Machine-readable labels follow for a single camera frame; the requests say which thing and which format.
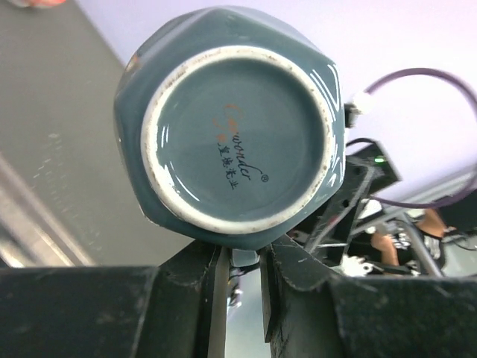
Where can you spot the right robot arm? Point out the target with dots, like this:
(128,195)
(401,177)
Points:
(385,174)

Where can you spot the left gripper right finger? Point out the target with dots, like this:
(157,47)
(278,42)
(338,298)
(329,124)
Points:
(309,310)

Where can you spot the grey blue mug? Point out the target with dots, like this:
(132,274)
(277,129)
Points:
(231,126)

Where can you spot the person with headset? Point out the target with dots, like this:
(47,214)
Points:
(430,231)

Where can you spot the pink patterned bowl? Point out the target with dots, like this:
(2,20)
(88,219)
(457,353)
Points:
(38,4)

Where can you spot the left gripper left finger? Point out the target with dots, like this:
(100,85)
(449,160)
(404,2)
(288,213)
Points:
(177,309)

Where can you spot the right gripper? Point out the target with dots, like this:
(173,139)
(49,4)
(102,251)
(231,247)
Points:
(325,233)

